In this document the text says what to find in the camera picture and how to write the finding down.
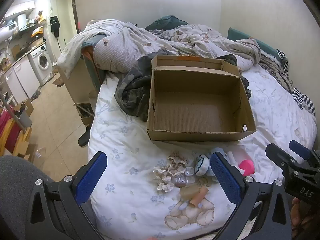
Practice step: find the brown cardboard tube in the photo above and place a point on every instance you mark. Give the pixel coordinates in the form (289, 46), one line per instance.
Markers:
(198, 196)

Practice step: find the checked teddy print quilt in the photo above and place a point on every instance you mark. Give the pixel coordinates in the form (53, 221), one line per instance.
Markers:
(140, 42)

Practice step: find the clear grid silicone tray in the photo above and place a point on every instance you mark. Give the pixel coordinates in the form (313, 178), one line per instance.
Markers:
(189, 171)

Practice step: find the black slipper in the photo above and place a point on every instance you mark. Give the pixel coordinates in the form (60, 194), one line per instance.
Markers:
(83, 136)

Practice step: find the beige lace cloth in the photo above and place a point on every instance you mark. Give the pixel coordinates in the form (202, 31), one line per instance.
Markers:
(172, 166)

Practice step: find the person's right hand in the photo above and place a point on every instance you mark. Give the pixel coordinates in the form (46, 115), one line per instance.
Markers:
(297, 213)

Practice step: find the dark green pillow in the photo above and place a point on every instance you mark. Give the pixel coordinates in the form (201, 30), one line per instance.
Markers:
(166, 21)

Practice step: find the teal pillow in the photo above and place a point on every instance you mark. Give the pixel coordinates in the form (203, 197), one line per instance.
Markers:
(260, 42)

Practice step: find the black white striped cloth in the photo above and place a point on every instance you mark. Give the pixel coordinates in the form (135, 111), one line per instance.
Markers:
(303, 102)

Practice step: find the camouflage jacket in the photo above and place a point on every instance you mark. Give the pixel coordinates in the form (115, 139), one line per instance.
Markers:
(132, 92)

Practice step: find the person's grey trouser leg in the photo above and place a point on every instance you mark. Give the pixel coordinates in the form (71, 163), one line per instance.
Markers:
(17, 177)

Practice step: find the clear plastic packet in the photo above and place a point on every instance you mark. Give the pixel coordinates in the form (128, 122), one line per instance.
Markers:
(180, 180)

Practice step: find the white floral bed sheet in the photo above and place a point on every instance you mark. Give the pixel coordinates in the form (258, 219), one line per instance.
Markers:
(125, 135)

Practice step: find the black white patterned blanket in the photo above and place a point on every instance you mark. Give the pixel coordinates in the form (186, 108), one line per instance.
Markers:
(280, 72)

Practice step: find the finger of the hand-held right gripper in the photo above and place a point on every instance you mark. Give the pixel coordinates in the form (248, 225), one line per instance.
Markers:
(298, 148)
(277, 155)

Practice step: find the light blue plush bunny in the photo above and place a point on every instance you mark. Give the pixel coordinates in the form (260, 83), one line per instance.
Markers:
(202, 166)

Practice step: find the white washing machine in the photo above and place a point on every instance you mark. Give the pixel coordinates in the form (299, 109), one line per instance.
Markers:
(40, 60)

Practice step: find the white kitchen cabinet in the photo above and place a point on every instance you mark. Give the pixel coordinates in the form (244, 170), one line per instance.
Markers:
(21, 80)

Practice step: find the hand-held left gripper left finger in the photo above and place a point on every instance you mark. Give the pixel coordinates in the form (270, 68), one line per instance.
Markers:
(91, 177)

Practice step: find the large cardboard box beside bed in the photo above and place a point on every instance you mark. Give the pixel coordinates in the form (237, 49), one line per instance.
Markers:
(77, 80)

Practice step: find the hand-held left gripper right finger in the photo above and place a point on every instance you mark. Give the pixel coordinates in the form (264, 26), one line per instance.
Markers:
(225, 180)

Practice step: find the black hanging garment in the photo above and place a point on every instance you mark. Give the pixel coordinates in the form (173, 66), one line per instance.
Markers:
(55, 24)

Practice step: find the pink silicone cup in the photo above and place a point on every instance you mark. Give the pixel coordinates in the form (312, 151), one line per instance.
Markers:
(246, 166)

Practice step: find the pink red cloth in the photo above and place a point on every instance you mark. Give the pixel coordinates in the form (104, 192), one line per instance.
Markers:
(8, 132)

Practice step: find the grey plastic bin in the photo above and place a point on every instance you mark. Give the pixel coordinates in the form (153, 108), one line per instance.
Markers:
(24, 118)

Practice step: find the white water heater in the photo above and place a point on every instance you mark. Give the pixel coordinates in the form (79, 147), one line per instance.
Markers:
(21, 21)

